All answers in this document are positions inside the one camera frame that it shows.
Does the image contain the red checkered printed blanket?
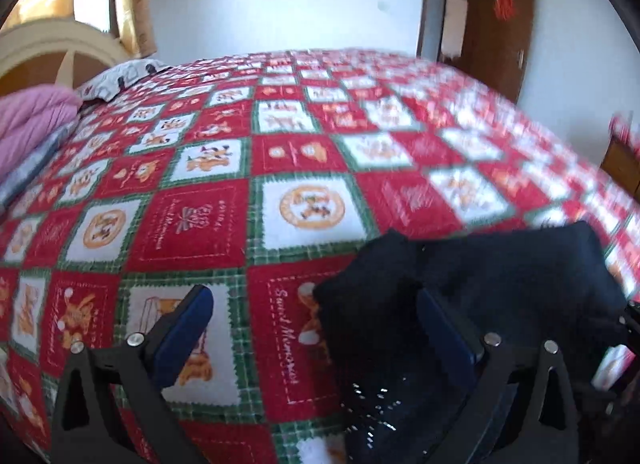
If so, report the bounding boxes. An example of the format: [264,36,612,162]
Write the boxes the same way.
[0,48,640,464]

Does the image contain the white patterned pillow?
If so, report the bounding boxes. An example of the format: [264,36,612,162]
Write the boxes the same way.
[74,59,169,104]

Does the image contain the grey folded blanket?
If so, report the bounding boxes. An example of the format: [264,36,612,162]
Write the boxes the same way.
[0,119,81,211]

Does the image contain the brown wooden door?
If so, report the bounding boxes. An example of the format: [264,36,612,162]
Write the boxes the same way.
[459,0,537,106]

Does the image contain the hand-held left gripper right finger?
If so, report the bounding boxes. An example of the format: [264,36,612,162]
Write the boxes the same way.
[415,288,582,464]

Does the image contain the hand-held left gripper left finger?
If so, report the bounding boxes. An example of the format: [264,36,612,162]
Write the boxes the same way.
[49,284,216,464]

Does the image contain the red plaid cloth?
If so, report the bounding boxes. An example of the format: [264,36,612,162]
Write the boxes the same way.
[607,111,640,154]

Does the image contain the wooden nightstand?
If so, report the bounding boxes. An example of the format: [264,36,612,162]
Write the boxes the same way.
[599,136,640,197]

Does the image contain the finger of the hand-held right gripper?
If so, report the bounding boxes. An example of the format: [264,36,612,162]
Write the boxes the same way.
[618,301,640,341]

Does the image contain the black pants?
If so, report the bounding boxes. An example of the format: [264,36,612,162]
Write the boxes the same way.
[312,220,632,464]

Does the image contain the pink quilt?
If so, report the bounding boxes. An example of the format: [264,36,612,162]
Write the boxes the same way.
[0,85,84,181]

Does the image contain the beige and brown headboard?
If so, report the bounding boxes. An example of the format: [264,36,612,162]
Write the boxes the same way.
[0,19,132,98]

